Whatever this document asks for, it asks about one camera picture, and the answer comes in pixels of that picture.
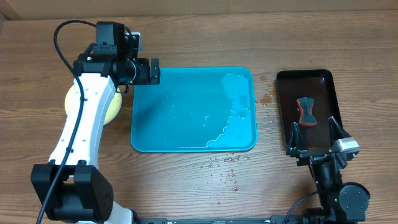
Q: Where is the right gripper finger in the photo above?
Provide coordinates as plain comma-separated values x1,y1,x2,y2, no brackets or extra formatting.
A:
286,122,302,155
328,116,351,149

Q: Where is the orange and dark sponge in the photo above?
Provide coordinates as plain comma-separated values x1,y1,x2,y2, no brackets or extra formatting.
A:
296,97,317,127

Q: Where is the yellow-green plate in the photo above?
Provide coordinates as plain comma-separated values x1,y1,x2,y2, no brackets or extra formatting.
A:
64,86,122,125

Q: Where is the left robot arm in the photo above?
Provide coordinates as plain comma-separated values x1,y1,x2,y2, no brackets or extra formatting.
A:
30,21,160,223

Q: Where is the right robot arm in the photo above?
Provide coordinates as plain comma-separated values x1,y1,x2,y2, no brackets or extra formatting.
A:
284,116,370,223

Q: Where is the black rectangular tray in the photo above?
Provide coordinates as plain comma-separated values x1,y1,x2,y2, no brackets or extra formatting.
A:
276,69,342,149

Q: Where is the teal plastic tray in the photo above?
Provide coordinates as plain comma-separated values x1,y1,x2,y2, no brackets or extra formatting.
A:
131,67,257,152

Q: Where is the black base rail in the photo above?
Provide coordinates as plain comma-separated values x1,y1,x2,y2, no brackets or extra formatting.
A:
133,214,358,224

